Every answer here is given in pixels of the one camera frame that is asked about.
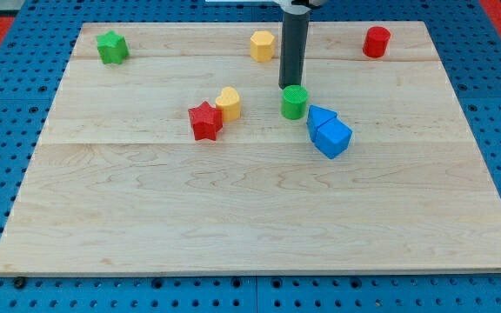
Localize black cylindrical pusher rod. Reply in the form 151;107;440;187
278;12;310;89

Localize blue triangle block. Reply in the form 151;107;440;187
306;105;337;142

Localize red star block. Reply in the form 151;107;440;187
188;101;223;141

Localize green star block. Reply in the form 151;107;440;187
96;30;130;64

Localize yellow hexagon block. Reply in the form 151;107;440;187
250;30;276;63

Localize green cylinder block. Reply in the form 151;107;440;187
280;85;309;120

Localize red cylinder block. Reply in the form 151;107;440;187
363;26;391;58

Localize yellow heart block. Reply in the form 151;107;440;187
215;86;241;122

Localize blue cube block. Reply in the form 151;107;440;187
314;118;353;159

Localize light wooden board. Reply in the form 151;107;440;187
0;21;501;277

